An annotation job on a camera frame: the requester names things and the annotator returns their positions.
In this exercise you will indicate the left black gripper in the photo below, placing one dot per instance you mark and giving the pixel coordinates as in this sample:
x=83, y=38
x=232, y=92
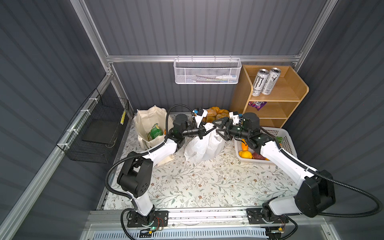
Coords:
x=202, y=131

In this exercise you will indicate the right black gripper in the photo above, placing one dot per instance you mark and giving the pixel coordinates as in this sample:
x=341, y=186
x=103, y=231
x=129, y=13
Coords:
x=226, y=121

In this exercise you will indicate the green snack bag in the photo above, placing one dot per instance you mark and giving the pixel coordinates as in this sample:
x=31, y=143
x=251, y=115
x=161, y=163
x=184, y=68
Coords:
x=155, y=132

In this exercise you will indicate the white plastic grocery bag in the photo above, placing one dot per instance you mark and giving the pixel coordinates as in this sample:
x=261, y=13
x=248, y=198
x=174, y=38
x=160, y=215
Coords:
x=206, y=143

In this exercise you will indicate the white plastic produce basket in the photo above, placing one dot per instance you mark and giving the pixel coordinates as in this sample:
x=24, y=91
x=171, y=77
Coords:
x=270, y=150

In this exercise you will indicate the beige canvas tote bag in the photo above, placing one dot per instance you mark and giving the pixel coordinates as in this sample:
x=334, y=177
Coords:
x=144, y=122

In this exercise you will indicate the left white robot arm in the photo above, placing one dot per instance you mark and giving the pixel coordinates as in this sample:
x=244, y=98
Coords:
x=136, y=172

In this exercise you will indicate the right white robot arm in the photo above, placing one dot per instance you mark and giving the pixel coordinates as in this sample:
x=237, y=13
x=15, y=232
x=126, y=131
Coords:
x=315, y=194

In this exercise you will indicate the dark red toy fruit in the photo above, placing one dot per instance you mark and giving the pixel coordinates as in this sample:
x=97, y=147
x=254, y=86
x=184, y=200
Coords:
x=258, y=156

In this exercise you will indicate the purple snack packet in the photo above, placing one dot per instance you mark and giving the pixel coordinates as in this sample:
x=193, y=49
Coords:
x=257, y=105

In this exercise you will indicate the wooden shelf unit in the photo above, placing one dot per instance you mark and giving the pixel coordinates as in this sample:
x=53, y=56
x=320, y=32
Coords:
x=287, y=94

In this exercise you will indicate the tray of bread rolls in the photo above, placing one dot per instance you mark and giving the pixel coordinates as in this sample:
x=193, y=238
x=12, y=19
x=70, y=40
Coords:
x=215, y=113

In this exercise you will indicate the white Monster can left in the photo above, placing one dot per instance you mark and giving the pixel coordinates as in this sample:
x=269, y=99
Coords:
x=259, y=82

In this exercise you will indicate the white monster can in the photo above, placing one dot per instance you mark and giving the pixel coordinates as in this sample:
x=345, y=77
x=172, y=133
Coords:
x=271, y=81
x=259, y=82

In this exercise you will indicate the white Monster can right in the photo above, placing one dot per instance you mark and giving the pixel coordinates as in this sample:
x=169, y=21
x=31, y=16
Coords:
x=271, y=81

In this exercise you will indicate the toothpaste tube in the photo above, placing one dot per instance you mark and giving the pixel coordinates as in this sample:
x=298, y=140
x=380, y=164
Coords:
x=227, y=78

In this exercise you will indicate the white wire wall basket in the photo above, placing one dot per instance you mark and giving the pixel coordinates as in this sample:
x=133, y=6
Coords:
x=203, y=71

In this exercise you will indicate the black wire wall basket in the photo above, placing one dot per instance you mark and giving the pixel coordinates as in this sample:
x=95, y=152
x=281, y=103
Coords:
x=97, y=132

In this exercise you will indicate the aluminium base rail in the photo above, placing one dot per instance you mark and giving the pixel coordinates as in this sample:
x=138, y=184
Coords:
x=226, y=217

